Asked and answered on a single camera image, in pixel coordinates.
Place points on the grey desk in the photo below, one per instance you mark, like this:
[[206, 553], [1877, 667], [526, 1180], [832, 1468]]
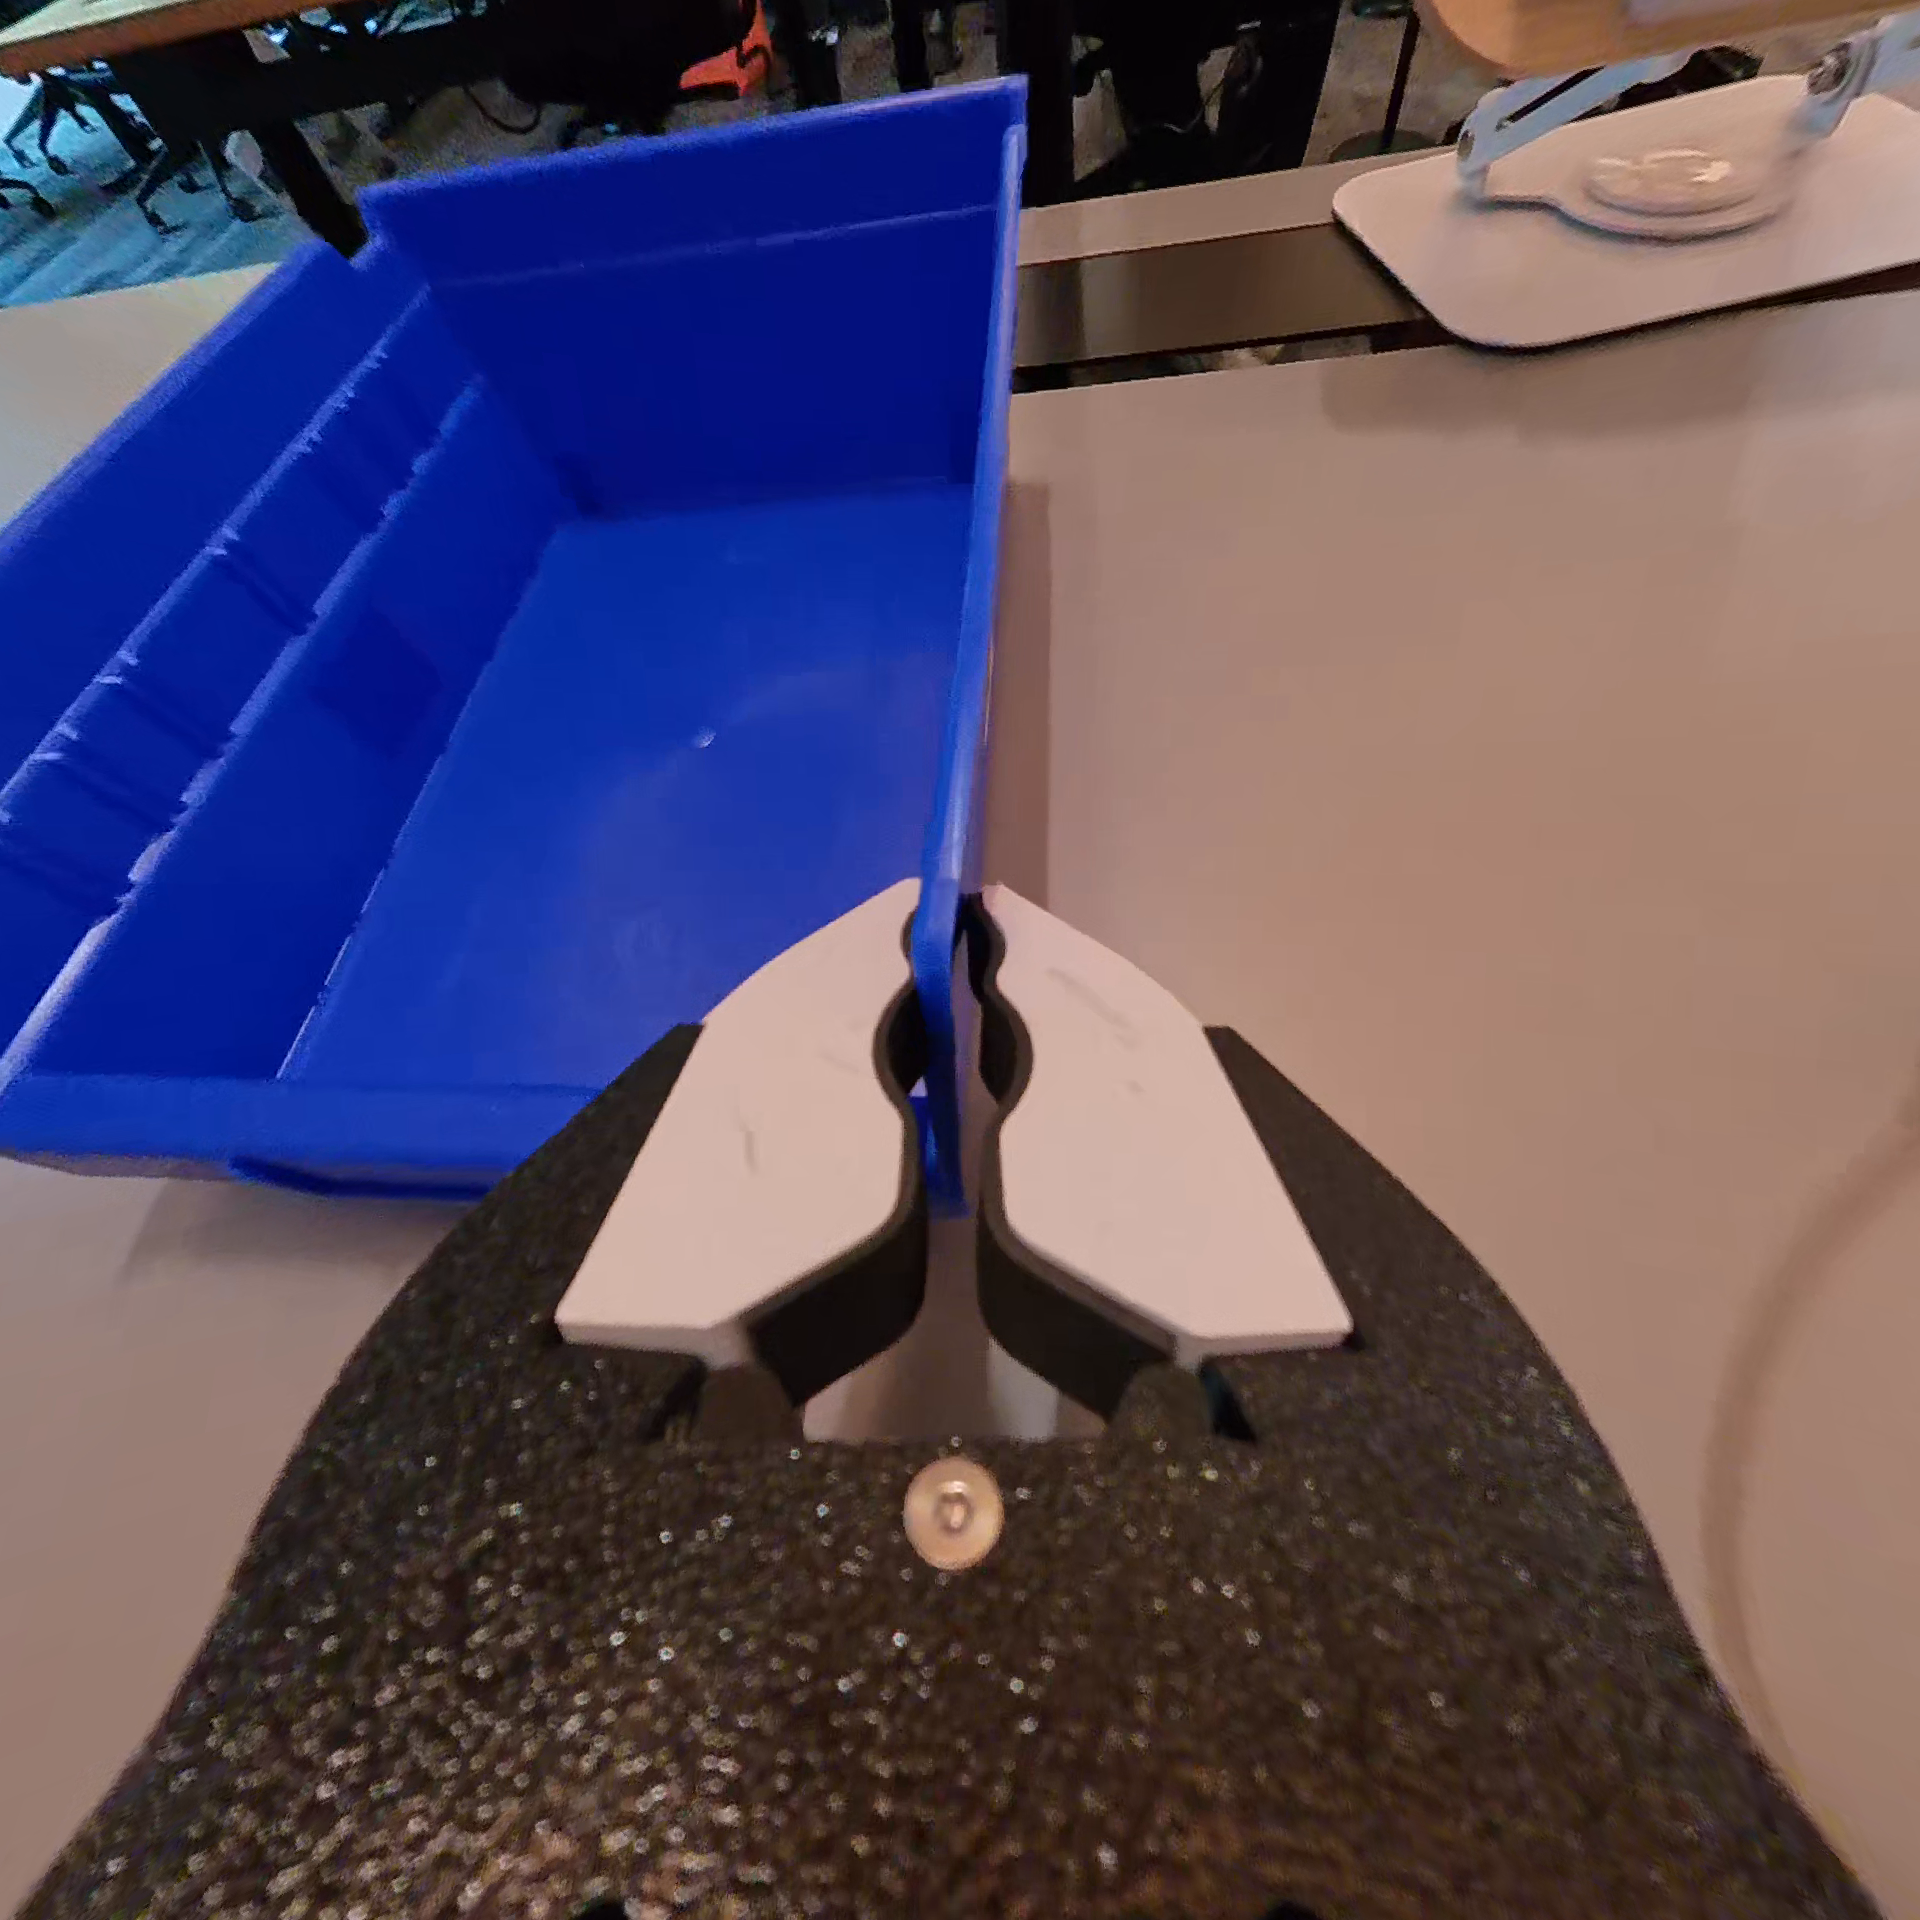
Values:
[[1428, 753]]

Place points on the background desk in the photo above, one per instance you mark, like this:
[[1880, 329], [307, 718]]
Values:
[[178, 42]]

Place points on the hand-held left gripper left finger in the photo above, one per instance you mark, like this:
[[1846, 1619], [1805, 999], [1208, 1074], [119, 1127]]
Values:
[[765, 1158]]

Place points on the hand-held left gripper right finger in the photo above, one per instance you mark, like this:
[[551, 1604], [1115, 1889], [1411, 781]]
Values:
[[1157, 1188]]

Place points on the orange black office chair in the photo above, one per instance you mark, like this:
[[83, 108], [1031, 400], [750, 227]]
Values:
[[728, 61]]

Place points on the white stand base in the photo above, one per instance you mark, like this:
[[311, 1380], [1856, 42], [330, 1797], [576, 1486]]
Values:
[[1498, 271]]

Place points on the blue storage bin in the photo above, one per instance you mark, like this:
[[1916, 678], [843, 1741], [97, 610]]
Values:
[[646, 753]]

